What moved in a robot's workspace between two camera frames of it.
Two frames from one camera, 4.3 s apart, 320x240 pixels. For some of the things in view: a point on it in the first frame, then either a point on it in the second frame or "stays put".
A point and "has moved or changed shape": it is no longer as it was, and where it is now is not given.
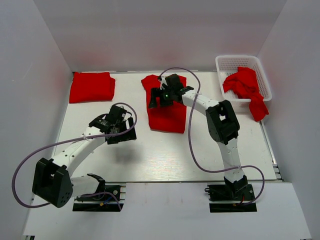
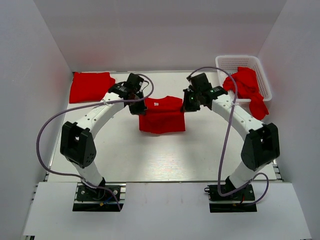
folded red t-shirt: [92, 86] stays put
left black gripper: [128, 135] → [139, 110]
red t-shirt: [170, 118] has moved or changed shape
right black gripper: [156, 92] → [187, 107]
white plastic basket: [228, 65] stays put
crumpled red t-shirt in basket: [244, 83] stays put
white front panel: [174, 211] stays put
